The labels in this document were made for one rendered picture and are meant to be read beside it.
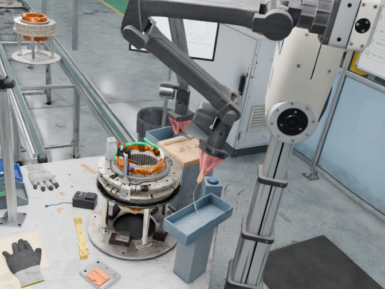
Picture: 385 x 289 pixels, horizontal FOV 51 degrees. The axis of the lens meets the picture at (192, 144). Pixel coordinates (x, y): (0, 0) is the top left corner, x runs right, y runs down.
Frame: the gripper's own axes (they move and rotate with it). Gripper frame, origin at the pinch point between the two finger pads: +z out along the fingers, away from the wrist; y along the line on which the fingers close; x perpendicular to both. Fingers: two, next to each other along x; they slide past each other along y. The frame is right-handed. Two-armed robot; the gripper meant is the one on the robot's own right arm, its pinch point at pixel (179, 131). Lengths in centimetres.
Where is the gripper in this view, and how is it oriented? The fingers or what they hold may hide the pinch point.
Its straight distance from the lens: 175.7
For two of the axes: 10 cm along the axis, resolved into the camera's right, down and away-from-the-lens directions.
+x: 6.4, 4.2, -6.4
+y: -7.6, 2.2, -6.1
